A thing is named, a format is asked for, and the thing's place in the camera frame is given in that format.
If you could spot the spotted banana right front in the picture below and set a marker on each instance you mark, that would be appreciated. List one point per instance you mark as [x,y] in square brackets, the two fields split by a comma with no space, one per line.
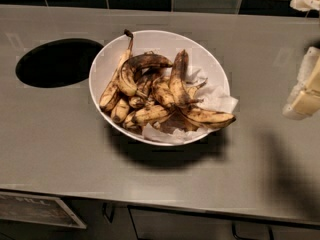
[207,118]

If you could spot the black cabinet handle left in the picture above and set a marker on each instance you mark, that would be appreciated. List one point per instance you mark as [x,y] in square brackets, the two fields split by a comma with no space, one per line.
[108,211]

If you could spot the long spotted banana left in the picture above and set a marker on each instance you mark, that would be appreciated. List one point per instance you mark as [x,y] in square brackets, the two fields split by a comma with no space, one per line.
[111,93]

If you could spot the small banana front left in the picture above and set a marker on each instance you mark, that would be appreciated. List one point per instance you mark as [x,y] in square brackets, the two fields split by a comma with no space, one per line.
[120,111]

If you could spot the curved dark spotted banana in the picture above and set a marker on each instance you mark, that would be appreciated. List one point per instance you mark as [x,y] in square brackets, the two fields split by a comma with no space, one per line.
[131,66]

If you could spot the white paper napkin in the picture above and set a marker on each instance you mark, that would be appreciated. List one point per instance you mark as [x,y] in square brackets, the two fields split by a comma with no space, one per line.
[215,95]

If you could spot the upright dark banana centre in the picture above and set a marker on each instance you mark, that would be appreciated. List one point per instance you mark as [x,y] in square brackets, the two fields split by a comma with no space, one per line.
[176,83]

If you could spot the framed label sign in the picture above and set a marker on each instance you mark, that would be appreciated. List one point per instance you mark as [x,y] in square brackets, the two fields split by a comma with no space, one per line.
[38,209]

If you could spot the small banana under centre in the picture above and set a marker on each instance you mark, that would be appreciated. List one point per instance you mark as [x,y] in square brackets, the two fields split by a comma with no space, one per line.
[144,85]

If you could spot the spotted banana middle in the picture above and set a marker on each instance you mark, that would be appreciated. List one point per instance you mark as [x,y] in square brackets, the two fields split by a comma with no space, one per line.
[162,93]

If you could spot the white oval bowl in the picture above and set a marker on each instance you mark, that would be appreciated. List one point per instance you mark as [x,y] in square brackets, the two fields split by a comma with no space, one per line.
[160,42]

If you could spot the spotted banana front centre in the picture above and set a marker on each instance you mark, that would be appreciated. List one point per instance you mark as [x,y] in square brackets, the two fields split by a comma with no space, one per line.
[146,115]

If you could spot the dark round counter hole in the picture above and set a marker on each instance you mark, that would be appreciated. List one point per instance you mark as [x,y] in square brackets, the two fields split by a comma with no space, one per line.
[58,63]

